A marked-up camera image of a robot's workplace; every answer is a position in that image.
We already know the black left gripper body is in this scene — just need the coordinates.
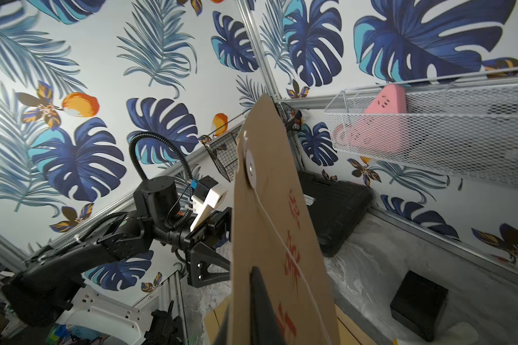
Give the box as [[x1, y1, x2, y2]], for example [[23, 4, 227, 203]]
[[183, 207, 233, 259]]

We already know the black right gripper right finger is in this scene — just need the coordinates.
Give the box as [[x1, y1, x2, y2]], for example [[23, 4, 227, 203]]
[[250, 267, 285, 345]]

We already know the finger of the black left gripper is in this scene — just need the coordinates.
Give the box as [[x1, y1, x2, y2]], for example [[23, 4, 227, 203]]
[[185, 247, 230, 288]]

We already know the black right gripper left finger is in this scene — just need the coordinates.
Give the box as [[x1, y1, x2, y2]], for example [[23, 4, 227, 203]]
[[213, 306, 230, 345]]

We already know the brown kraft file bag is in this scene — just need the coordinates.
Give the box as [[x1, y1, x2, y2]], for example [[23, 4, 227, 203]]
[[204, 298, 376, 344], [230, 95, 340, 344]]

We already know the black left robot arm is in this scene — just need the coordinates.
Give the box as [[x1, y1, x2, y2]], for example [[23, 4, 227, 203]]
[[2, 132, 232, 344]]

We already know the black plastic tool case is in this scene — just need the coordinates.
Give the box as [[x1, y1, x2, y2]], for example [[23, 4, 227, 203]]
[[298, 172, 373, 257]]

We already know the small black box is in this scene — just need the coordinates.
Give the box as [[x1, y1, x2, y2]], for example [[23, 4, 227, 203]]
[[390, 270, 448, 342]]

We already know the pink triangle item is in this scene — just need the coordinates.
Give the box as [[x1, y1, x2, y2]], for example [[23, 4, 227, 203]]
[[333, 84, 410, 157]]

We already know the white cotton work glove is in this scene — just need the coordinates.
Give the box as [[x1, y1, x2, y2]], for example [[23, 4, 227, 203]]
[[392, 321, 480, 345]]

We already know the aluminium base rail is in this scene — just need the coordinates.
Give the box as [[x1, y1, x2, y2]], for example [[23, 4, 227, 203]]
[[158, 270, 188, 345]]

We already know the black wire basket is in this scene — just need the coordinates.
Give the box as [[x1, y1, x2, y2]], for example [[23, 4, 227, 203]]
[[198, 102, 303, 182]]

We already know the clear white mesh wall basket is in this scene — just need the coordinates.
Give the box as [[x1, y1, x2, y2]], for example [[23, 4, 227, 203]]
[[325, 68, 518, 189]]

